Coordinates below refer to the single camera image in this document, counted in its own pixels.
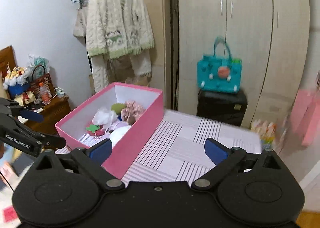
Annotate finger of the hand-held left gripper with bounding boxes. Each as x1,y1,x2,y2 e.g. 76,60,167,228
11,106,45,122
35,134,67,150

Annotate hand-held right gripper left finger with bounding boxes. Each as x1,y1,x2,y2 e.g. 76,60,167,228
32,138,125,192

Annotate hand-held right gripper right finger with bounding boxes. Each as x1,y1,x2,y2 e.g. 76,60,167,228
191,138,284,191

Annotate pink strawberry plush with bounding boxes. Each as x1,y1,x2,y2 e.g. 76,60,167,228
85,124,107,137

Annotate white mesh pouch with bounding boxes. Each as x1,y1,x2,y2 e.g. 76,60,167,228
92,107,118,128

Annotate pink cardboard box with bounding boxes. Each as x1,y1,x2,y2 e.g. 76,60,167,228
55,82,164,180

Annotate green plush toy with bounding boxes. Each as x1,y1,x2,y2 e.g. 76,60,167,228
111,103,127,116

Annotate pink floral scrunchie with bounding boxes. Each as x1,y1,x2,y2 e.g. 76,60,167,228
121,100,146,123

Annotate cream gift pouch red ribbon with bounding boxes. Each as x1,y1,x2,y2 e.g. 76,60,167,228
14,91,38,106

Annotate wooden nightstand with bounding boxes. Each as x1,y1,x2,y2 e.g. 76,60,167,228
24,94,72,136

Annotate orange drink bottle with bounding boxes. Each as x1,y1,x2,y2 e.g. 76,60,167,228
39,82,52,104

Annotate blue wrapped flower bouquet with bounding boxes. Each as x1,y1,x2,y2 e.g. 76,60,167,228
3,63,32,99

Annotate striped tablecloth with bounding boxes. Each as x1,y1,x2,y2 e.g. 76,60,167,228
54,109,263,183

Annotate small green printed packet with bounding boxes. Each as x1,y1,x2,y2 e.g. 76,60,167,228
54,87,68,98

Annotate woven basket bag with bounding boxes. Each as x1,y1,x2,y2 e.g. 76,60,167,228
29,65,57,96

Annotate black suitcase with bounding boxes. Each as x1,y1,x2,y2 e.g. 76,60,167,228
197,88,248,127

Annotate crumpled plastic bag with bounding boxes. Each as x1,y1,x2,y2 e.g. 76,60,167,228
27,54,50,73

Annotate colourful printed bag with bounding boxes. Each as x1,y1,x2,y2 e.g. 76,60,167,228
250,119,288,148

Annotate wooden headboard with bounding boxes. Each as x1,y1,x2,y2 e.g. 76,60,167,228
0,46,17,81

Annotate teal felt handbag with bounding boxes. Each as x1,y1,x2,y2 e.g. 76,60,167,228
197,36,242,93

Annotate cream fluffy pants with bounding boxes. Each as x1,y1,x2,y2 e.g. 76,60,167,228
90,49,152,93

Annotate pink shopping bag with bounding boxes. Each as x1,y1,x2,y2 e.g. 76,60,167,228
290,89,320,147

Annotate canvas tote bag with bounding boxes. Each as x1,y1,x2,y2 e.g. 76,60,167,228
73,10,87,40

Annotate beige wardrobe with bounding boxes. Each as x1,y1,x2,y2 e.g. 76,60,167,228
117,0,310,128

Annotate cream knitted cardigan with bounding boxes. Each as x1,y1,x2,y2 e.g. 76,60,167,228
75,0,155,58

